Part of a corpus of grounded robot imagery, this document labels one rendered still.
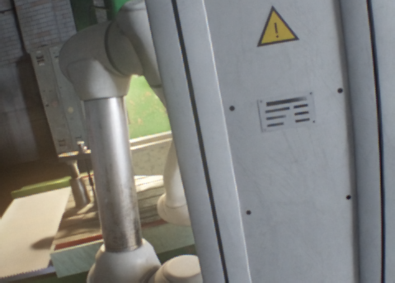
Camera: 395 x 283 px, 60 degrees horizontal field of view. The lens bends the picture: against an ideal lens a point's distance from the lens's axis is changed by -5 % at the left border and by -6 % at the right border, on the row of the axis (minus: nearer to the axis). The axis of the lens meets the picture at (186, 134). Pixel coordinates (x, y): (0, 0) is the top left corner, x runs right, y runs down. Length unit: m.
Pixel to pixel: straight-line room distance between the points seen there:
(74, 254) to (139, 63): 0.87
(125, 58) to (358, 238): 0.56
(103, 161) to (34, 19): 5.96
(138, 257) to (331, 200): 0.51
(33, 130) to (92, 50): 6.26
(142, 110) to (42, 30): 4.30
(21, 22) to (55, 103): 1.58
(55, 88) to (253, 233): 5.76
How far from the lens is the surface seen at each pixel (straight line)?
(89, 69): 0.84
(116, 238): 0.90
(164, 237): 1.41
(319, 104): 0.53
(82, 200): 1.78
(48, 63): 6.22
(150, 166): 1.58
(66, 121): 6.25
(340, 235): 0.62
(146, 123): 2.63
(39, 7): 6.72
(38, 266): 1.50
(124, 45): 0.77
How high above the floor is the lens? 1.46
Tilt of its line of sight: 13 degrees down
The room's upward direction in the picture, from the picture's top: 11 degrees counter-clockwise
